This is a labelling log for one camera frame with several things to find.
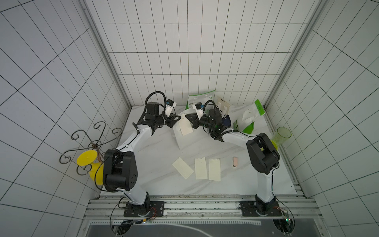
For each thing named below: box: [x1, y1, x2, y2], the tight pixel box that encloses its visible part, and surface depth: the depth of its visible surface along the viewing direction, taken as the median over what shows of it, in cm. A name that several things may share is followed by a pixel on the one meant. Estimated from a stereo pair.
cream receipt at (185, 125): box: [178, 113, 194, 136], surface depth 87 cm
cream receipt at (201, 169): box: [194, 157, 208, 180], surface depth 89 cm
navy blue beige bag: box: [216, 95, 231, 128], surface depth 94 cm
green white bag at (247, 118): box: [229, 98, 268, 136], surface depth 94 cm
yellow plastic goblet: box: [76, 149, 105, 186], surface depth 58 cm
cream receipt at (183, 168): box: [171, 156, 194, 180], surface depth 89 cm
